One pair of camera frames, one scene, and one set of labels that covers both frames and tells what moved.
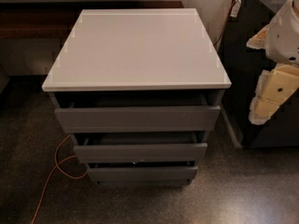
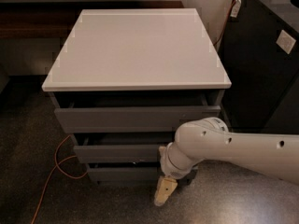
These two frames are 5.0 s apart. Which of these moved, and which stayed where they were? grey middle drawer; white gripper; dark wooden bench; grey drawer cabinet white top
Moved: white gripper
Stayed: grey drawer cabinet white top; dark wooden bench; grey middle drawer
